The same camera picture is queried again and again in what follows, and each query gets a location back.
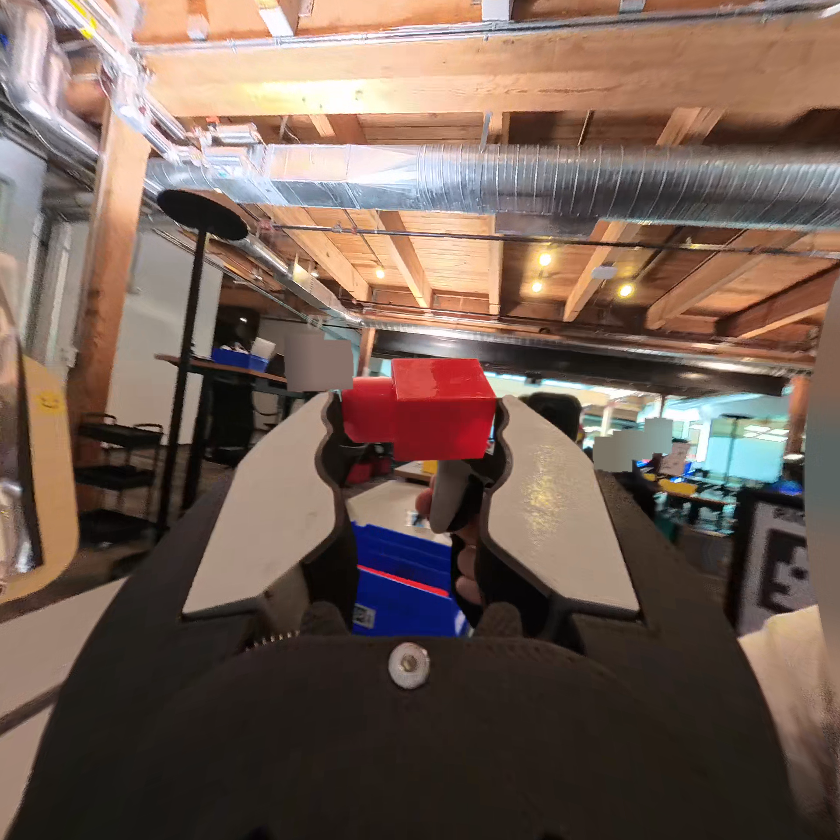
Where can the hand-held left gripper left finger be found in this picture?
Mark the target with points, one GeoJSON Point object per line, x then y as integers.
{"type": "Point", "coordinates": [262, 512]}

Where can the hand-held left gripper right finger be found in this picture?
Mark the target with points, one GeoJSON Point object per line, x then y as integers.
{"type": "Point", "coordinates": [558, 512]}

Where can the red plastic block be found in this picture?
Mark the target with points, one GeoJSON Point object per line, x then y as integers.
{"type": "Point", "coordinates": [439, 413]}

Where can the blue plastic bin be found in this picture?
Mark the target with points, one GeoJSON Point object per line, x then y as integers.
{"type": "Point", "coordinates": [400, 590]}

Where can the person's right hand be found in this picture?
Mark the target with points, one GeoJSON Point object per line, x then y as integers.
{"type": "Point", "coordinates": [467, 577]}

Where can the wooden side table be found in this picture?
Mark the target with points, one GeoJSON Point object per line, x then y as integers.
{"type": "Point", "coordinates": [216, 367]}

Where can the black shelf cart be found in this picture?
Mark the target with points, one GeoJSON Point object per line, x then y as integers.
{"type": "Point", "coordinates": [118, 459]}

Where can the small blue storage bin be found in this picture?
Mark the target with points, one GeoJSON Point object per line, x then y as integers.
{"type": "Point", "coordinates": [239, 358]}

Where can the black printed tag board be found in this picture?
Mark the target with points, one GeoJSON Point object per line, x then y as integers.
{"type": "Point", "coordinates": [774, 558]}

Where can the black floor lamp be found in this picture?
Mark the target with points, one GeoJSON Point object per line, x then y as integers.
{"type": "Point", "coordinates": [197, 216]}

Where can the person's white shirt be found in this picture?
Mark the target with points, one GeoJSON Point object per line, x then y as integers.
{"type": "Point", "coordinates": [794, 709]}

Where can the beige rounded frame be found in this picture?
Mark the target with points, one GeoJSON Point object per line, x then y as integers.
{"type": "Point", "coordinates": [49, 459]}

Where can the silver ventilation duct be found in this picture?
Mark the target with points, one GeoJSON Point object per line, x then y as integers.
{"type": "Point", "coordinates": [525, 184]}

